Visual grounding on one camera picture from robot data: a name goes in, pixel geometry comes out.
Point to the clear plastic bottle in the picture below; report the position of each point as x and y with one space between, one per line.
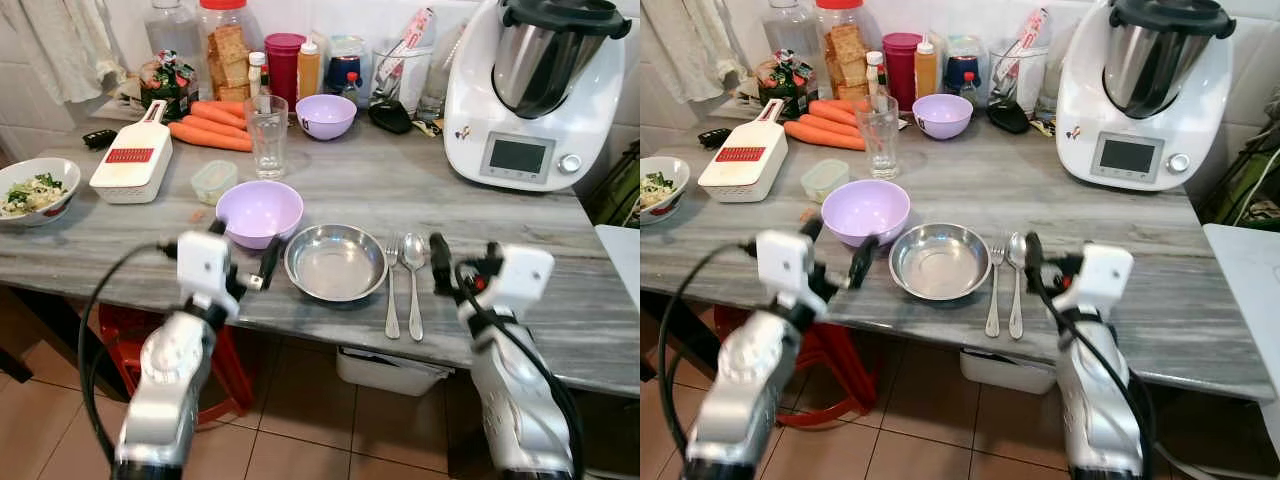
172 30
790 30

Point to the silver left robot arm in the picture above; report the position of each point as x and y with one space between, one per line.
165 395
740 400

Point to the small spice bottle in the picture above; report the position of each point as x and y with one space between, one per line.
876 72
258 75

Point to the large purple plastic bowl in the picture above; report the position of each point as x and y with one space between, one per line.
865 210
258 210

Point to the small container with green lid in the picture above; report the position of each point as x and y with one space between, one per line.
214 183
825 182

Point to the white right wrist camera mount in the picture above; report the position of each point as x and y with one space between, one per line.
1105 275
525 275

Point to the cracker jar with red lid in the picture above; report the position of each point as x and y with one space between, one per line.
228 50
845 50

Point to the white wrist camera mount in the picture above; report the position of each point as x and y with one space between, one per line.
785 265
525 275
1105 275
205 268

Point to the red plastic stool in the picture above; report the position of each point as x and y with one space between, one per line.
840 375
235 375

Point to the orange carrot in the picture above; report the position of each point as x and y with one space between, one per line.
215 123
832 121
222 108
820 135
205 136
835 107

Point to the tall clear glass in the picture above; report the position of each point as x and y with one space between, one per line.
435 80
1050 80

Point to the white kitchen cooking machine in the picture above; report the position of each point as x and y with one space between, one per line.
520 150
1130 150

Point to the silver metal fork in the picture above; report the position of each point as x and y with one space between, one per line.
993 300
392 300

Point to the black pouch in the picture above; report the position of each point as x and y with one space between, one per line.
1008 115
390 115

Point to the silver metal spoon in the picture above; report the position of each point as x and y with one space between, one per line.
413 250
1016 250

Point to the dark red plastic tumbler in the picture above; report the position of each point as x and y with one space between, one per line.
284 70
902 70

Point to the green snack packet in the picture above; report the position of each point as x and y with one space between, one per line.
168 85
785 85

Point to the white bowl of food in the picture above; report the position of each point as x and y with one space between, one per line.
35 195
660 195

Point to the white grater with red label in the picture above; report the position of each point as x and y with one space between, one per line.
132 165
740 165

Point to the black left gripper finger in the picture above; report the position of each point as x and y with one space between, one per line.
863 262
217 229
270 262
811 229

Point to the clear plastic container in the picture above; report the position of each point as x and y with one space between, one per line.
1018 88
400 85

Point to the white hanging cloth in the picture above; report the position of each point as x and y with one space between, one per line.
65 45
690 45

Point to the clear drinking glass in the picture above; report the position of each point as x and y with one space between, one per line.
266 140
878 140

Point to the glass jar with blue label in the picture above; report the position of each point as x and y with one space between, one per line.
964 62
347 60

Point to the small purple plastic bowl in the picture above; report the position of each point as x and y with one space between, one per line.
326 118
942 118

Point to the red and white packet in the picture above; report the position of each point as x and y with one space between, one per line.
412 35
1028 33

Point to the small black key fob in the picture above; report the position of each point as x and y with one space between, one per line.
714 138
99 139

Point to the stainless steel bowl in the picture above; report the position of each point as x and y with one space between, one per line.
940 262
335 263

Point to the orange bottle with white cap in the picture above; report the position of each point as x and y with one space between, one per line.
926 68
309 70

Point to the white plastic bin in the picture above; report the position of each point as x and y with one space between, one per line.
385 372
1005 372

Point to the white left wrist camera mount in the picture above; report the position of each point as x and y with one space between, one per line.
205 268
785 265

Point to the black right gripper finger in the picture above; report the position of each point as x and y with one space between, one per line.
494 252
442 262
1035 262

